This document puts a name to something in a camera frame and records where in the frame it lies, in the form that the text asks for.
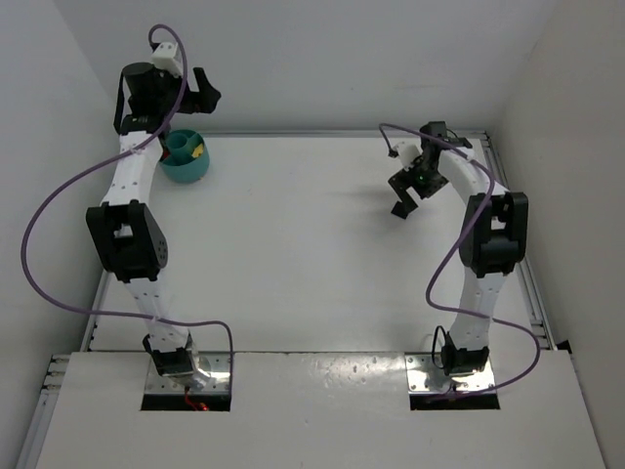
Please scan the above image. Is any black square lego plate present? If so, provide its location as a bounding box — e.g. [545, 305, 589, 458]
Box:
[391, 201, 418, 220]

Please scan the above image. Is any long yellow lego brick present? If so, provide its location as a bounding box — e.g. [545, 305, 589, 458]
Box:
[191, 143, 204, 159]

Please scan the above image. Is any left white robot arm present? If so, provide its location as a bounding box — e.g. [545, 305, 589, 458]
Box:
[86, 63, 221, 390]

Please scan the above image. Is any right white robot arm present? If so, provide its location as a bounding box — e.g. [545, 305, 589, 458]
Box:
[387, 121, 529, 376]

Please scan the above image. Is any teal divided round container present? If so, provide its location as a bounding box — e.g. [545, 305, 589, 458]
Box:
[159, 129, 210, 185]

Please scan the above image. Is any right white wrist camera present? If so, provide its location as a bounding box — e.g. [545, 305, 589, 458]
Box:
[393, 142, 421, 171]

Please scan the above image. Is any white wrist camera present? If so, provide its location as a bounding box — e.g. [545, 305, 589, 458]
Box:
[393, 142, 421, 171]
[151, 42, 184, 78]

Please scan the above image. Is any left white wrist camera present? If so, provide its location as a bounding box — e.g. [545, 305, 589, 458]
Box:
[151, 42, 184, 78]

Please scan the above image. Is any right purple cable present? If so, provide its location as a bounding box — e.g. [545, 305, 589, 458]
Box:
[378, 121, 541, 395]

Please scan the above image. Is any purple cable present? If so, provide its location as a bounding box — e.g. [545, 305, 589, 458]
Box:
[378, 121, 541, 395]
[21, 24, 232, 354]

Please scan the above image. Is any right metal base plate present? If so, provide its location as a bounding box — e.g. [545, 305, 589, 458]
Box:
[405, 352, 498, 395]

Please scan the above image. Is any metal base plate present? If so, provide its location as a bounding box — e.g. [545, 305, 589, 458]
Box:
[144, 352, 230, 397]
[405, 352, 498, 395]

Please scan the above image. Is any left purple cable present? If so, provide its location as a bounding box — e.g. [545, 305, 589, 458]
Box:
[21, 24, 232, 354]

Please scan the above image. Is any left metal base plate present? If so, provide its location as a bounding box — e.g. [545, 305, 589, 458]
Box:
[144, 352, 230, 397]

